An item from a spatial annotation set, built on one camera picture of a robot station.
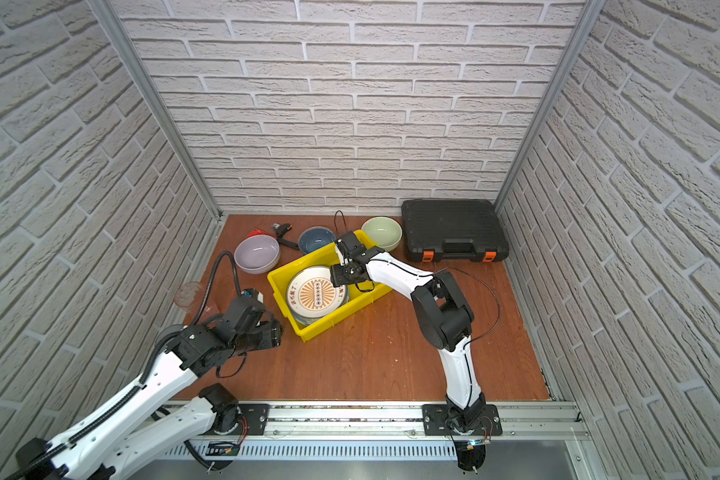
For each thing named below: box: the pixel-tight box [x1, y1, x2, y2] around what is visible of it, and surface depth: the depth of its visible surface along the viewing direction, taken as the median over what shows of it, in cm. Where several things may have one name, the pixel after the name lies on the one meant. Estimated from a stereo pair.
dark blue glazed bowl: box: [298, 226, 336, 254], surface depth 108 cm
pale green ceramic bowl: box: [361, 216, 403, 252], surface depth 112 cm
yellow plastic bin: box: [267, 243, 393, 343], surface depth 95 cm
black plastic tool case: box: [402, 199, 509, 263], surface depth 109 cm
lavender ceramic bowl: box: [234, 234, 281, 274], surface depth 105 cm
